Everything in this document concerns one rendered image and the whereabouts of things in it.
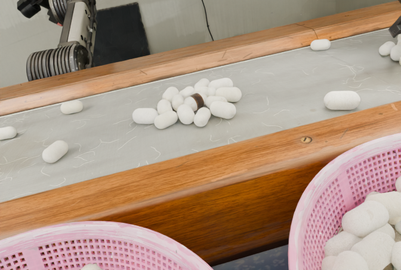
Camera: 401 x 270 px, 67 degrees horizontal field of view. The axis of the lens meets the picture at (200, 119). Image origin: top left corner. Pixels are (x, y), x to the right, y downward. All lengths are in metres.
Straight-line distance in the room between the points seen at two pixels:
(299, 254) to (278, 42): 0.49
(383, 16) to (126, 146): 0.58
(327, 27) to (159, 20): 1.91
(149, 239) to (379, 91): 0.34
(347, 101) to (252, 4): 2.30
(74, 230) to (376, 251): 0.20
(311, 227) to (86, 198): 0.17
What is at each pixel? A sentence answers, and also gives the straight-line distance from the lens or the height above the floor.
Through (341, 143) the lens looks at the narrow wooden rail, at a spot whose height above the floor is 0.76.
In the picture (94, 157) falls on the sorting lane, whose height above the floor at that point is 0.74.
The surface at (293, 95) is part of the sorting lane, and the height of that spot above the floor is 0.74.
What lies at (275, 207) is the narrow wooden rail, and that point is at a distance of 0.28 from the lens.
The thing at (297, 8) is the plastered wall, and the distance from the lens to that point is 2.81.
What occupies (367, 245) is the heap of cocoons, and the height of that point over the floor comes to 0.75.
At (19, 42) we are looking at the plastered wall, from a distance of 2.60.
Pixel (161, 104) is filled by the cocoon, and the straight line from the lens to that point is 0.41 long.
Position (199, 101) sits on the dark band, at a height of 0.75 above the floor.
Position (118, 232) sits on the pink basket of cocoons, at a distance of 0.23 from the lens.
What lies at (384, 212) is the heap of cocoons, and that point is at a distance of 0.25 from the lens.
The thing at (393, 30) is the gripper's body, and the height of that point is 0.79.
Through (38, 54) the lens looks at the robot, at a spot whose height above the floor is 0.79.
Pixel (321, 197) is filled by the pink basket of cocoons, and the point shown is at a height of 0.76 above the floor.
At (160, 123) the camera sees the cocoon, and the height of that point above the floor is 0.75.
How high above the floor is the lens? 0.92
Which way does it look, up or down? 27 degrees down
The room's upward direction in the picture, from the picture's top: 11 degrees counter-clockwise
